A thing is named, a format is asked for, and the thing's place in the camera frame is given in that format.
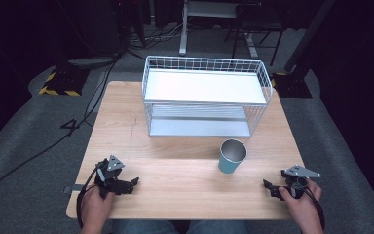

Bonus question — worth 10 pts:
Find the white wire shelf rack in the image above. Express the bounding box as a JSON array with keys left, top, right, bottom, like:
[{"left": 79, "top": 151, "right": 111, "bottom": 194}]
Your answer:
[{"left": 141, "top": 55, "right": 274, "bottom": 138}]

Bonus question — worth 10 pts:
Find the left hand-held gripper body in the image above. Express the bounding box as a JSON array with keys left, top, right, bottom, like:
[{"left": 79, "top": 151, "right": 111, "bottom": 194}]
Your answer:
[{"left": 94, "top": 154, "right": 127, "bottom": 199}]

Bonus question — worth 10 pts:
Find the hand-held gripper black cable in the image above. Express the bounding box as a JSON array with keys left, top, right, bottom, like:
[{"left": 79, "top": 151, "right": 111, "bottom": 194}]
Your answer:
[
  {"left": 76, "top": 166, "right": 99, "bottom": 230},
  {"left": 301, "top": 185, "right": 326, "bottom": 230}
]

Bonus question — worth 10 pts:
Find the black stand with slanted pole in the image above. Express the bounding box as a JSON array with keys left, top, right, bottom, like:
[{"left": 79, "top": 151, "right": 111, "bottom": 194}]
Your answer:
[{"left": 270, "top": 0, "right": 337, "bottom": 99}]

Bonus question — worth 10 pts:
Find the person's left hand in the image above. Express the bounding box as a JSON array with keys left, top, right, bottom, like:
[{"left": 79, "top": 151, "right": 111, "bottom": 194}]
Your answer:
[{"left": 80, "top": 184, "right": 117, "bottom": 234}]

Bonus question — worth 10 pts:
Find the person's right hand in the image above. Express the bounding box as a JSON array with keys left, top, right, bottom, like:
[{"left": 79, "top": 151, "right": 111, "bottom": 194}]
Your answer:
[{"left": 278, "top": 177, "right": 324, "bottom": 234}]

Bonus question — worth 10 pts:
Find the right hand-held gripper black cable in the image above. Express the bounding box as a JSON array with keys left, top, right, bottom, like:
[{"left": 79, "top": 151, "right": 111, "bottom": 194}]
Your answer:
[{"left": 301, "top": 185, "right": 326, "bottom": 230}]

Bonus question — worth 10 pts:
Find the teal metal cup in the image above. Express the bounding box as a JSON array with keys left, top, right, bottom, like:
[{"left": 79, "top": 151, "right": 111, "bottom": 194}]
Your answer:
[{"left": 217, "top": 138, "right": 248, "bottom": 175}]

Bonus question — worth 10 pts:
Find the black chair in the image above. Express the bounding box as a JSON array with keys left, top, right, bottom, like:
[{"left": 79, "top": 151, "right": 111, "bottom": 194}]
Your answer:
[{"left": 223, "top": 2, "right": 287, "bottom": 67}]

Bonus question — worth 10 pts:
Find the long black floor cable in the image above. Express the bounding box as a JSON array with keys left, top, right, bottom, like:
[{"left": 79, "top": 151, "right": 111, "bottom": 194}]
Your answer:
[{"left": 0, "top": 58, "right": 119, "bottom": 203}]

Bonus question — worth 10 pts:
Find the striped black stand base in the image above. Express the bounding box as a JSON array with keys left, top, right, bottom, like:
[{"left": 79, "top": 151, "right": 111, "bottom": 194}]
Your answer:
[{"left": 38, "top": 65, "right": 92, "bottom": 98}]

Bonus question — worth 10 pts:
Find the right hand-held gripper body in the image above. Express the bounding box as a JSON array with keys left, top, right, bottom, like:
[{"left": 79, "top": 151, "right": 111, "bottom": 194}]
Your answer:
[{"left": 280, "top": 164, "right": 322, "bottom": 200}]

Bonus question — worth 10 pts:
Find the white desk frame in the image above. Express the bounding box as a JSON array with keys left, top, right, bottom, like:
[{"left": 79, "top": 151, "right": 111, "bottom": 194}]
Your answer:
[{"left": 178, "top": 0, "right": 260, "bottom": 60}]

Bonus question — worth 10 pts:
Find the left hand-held gripper black cable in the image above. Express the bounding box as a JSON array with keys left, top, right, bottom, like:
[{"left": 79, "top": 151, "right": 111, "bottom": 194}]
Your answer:
[{"left": 76, "top": 166, "right": 99, "bottom": 230}]

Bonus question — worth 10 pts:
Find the bundle of floor cables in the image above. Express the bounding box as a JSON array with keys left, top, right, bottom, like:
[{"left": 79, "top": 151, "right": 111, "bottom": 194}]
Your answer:
[{"left": 126, "top": 20, "right": 189, "bottom": 61}]

